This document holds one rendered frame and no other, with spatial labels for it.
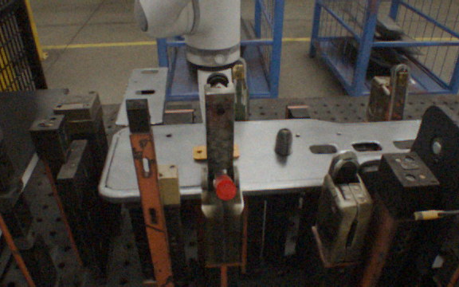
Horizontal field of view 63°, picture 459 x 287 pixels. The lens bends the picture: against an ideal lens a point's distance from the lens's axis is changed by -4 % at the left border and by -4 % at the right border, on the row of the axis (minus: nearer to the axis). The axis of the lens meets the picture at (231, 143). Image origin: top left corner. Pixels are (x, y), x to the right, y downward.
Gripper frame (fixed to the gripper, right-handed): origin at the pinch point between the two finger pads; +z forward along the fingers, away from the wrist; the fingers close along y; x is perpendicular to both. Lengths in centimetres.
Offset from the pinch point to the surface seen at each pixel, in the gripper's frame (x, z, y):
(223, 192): 0.3, -11.2, -26.6
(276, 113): -25, 33, 66
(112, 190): 17.3, 2.6, -9.1
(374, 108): -38.3, 5.5, 18.2
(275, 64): -47, 63, 179
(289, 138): -13.2, -0.5, -1.2
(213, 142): 0.8, -10.7, -16.2
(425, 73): -178, 87, 210
